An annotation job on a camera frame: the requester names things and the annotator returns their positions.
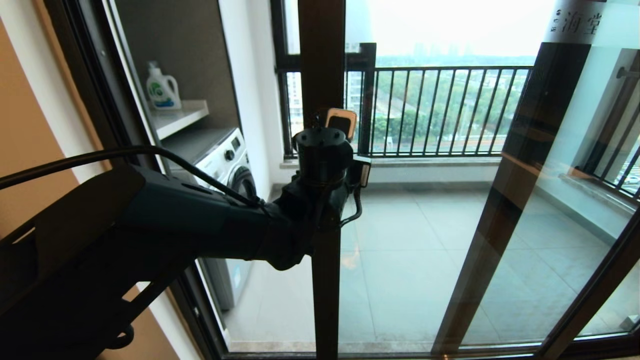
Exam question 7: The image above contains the dark-framed glass sliding door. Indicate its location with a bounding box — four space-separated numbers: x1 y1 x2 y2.
297 0 640 360

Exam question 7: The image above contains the stone window sill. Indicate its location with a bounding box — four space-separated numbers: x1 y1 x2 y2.
560 170 640 217
279 156 501 171

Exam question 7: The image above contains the white front-load washing machine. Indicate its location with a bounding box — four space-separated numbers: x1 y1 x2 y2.
161 126 260 312

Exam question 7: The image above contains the black metal balcony railing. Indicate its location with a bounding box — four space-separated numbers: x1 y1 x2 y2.
575 97 640 201
277 65 535 160

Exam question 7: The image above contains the white cabinet shelf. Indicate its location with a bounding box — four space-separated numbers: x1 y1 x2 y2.
150 99 210 141

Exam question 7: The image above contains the white detergent bottle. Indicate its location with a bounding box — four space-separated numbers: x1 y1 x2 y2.
146 61 182 111

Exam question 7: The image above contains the thin black camera cable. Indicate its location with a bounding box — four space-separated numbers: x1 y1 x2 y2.
340 186 364 228

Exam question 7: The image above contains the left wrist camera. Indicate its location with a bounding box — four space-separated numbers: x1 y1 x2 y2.
325 107 358 143

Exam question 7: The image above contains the dark casement window frame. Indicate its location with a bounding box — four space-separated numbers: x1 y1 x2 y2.
270 0 378 161

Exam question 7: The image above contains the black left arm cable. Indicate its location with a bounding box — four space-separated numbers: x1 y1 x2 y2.
0 145 261 208

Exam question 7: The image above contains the dark outer door frame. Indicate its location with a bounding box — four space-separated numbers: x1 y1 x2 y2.
42 0 640 360

